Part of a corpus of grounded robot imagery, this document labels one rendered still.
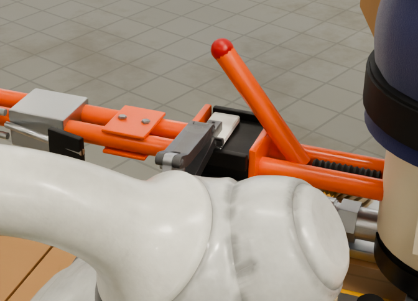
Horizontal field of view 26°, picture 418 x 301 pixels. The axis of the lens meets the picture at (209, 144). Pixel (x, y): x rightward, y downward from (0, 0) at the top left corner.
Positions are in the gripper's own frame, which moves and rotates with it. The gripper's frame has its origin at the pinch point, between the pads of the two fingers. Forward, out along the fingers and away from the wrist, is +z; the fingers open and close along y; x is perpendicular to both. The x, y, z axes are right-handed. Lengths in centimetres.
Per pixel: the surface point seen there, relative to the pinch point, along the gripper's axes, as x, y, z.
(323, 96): -41, 122, 257
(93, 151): -111, 121, 182
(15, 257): -62, 66, 52
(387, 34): 17.5, -17.9, -5.8
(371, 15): -13, 55, 183
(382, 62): 17.3, -14.9, -5.1
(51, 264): -54, 66, 52
